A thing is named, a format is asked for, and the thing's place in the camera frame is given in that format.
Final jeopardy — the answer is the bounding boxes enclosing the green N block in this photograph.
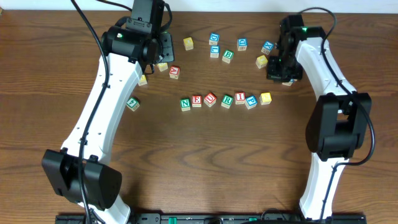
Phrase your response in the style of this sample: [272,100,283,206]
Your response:
[180,98,191,111]

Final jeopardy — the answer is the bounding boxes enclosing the green B block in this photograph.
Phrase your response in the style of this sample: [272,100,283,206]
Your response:
[222,50,234,63]

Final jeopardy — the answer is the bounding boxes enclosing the blue L block centre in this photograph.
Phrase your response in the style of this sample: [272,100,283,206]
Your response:
[210,45,220,58]

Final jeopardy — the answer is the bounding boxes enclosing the yellow block beside R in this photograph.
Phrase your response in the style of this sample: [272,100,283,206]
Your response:
[157,63,168,72]

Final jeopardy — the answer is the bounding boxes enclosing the blue D block right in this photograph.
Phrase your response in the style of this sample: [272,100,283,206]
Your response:
[237,38,248,51]

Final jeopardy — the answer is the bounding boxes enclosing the red A block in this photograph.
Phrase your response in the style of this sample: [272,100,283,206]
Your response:
[169,66,180,79]

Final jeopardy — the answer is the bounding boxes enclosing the red I block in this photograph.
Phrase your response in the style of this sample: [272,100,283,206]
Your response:
[234,92,246,105]

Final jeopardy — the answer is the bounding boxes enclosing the yellow O block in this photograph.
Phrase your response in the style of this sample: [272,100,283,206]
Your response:
[183,37,194,50]

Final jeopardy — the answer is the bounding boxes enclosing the green R block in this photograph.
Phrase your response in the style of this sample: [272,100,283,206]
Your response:
[221,95,234,109]

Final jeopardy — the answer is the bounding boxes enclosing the blue X block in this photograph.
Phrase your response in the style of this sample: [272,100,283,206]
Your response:
[261,41,274,55]

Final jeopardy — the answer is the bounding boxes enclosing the red E block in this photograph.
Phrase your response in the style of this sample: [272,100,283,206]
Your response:
[192,95,202,108]

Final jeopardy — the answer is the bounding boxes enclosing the blue E block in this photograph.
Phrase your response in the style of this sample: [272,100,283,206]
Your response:
[282,79,295,86]

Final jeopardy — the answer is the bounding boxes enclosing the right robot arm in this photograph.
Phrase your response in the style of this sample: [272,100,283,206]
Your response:
[267,12,376,223]

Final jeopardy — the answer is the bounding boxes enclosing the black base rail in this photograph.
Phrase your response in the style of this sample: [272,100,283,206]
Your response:
[55,211,367,224]

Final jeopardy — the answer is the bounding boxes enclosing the blue d block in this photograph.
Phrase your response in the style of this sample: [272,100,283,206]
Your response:
[237,38,248,51]
[209,33,220,45]

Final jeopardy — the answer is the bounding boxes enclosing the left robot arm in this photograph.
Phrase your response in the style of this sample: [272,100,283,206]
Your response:
[42,0,175,223]

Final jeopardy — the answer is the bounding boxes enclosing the green 4 block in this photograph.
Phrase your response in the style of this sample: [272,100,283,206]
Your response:
[126,97,140,111]

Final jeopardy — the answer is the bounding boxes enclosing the blue P block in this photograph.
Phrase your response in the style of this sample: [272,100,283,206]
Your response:
[244,95,257,110]

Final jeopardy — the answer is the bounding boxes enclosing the red U block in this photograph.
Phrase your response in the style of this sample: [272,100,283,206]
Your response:
[203,92,217,107]

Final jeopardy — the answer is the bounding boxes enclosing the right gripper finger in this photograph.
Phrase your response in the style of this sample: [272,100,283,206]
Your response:
[266,56,283,82]
[289,63,303,80]

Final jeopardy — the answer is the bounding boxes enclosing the blue D block upper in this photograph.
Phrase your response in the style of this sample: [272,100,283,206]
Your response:
[209,33,220,45]

